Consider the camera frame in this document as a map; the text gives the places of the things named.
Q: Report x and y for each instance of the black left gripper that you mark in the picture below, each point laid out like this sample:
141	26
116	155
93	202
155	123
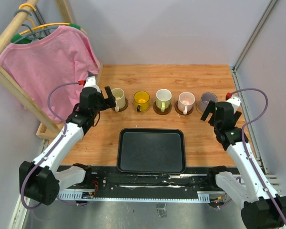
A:
106	105

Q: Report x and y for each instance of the pink t-shirt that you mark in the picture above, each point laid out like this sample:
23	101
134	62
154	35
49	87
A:
48	70

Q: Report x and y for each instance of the yellow clothes hanger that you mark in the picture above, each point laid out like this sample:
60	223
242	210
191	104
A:
65	13

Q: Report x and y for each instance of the brown wooden coaster right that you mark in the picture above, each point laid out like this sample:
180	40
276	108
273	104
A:
184	107

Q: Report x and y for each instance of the brown wooden coaster middle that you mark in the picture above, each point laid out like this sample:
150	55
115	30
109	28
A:
158	110

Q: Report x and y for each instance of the white ceramic mug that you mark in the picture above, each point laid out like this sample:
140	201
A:
163	99

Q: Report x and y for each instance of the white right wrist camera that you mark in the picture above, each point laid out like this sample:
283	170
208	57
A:
234	100

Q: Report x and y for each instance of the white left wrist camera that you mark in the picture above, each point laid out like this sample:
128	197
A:
90	82

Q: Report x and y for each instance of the woven rattan coaster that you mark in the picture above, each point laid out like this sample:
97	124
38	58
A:
199	110
141	108

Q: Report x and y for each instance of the pink ceramic mug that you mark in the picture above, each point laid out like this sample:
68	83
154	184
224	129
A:
187	96

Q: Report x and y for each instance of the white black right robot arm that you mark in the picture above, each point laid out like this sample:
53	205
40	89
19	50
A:
260	204

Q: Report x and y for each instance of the brown wooden coaster left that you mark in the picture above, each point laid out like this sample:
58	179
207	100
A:
124	108

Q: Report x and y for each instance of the cream ceramic mug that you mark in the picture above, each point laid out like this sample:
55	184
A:
118	93

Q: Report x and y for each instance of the yellow transparent cup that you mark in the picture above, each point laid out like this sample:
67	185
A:
141	97

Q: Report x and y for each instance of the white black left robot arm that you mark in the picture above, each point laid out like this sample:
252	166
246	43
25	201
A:
40	180

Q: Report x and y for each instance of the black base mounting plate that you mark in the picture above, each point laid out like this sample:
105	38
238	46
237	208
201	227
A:
194	184

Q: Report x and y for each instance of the woven rattan coaster right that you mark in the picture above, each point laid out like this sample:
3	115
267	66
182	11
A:
199	110

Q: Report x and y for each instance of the aluminium frame rail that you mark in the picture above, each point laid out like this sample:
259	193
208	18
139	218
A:
132	187

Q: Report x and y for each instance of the woven rattan coaster left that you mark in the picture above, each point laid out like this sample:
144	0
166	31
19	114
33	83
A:
141	108

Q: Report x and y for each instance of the black plastic tray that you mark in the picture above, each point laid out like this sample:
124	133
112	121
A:
151	150

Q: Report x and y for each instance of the purple transparent cup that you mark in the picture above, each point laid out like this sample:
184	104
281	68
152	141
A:
205	99

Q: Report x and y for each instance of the brown wooden coaster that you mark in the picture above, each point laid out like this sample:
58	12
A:
184	107
124	108
158	110

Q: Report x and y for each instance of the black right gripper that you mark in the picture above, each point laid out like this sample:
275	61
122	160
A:
210	109

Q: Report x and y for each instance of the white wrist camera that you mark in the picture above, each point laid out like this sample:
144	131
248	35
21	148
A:
234	100
90	82

